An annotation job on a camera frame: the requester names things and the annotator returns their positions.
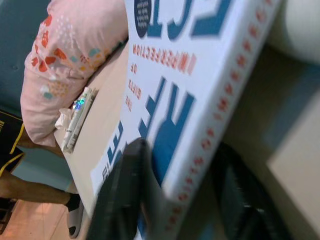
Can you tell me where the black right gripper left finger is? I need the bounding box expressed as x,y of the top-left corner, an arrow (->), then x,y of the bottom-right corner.
86,138 -> 162,240

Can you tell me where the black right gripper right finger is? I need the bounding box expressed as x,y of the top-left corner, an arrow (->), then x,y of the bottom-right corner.
212,142 -> 292,240

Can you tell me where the pink patterned pillow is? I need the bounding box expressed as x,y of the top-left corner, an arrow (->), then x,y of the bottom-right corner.
19,0 -> 131,147

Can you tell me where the white paper packet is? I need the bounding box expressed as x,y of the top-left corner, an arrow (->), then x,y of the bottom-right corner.
61,86 -> 100,153

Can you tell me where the white tissue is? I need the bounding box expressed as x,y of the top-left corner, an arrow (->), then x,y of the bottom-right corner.
54,107 -> 73,131

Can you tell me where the grey white slipper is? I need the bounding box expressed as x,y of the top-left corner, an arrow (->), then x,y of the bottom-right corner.
67,197 -> 86,238

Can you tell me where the teal padded headboard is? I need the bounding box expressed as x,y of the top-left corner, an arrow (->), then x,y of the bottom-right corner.
0,0 -> 55,121

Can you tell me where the white book with blue lettering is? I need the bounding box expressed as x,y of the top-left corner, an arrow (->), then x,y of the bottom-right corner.
89,0 -> 285,240

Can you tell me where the person in black shorts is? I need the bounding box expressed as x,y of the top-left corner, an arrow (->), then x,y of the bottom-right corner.
0,111 -> 81,213

